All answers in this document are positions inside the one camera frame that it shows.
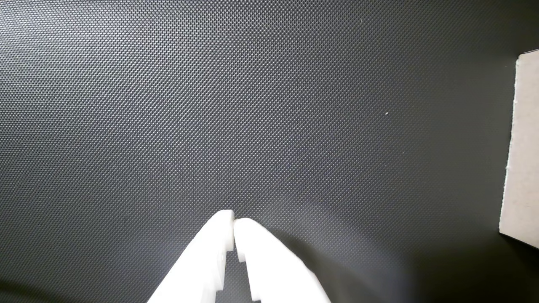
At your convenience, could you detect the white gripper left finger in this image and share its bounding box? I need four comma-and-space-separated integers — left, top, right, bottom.
147, 210, 235, 303

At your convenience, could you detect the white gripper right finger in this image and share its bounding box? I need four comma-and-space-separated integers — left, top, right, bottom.
234, 218, 332, 303

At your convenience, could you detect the small open cardboard box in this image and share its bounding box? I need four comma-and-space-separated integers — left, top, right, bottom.
499, 48, 539, 249

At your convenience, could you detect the dark grey textured mat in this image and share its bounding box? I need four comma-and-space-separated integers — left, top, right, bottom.
0, 0, 539, 303

